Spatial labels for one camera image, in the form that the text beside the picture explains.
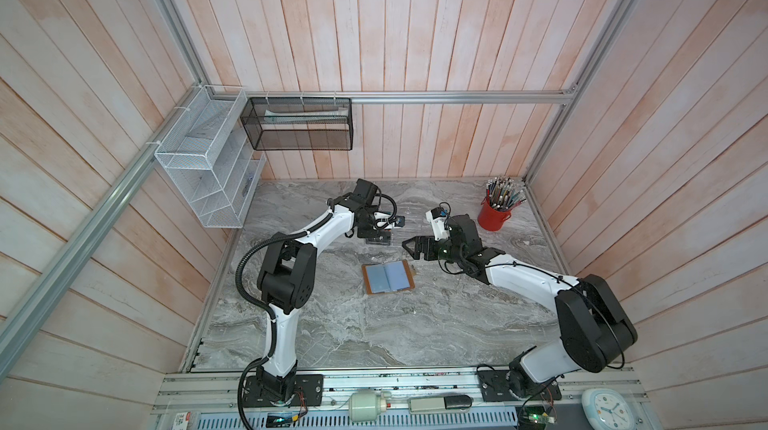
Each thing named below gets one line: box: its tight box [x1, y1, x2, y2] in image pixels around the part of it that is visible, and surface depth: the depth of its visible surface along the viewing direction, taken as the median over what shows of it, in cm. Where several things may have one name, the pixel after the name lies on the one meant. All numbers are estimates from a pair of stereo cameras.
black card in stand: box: [366, 231, 392, 245], surface depth 103 cm
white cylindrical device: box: [348, 389, 392, 422], surface depth 66 cm
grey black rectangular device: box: [408, 395, 473, 414], surface depth 70 cm
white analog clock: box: [582, 388, 636, 430], surface depth 70 cm
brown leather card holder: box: [361, 259, 416, 295], surface depth 94 cm
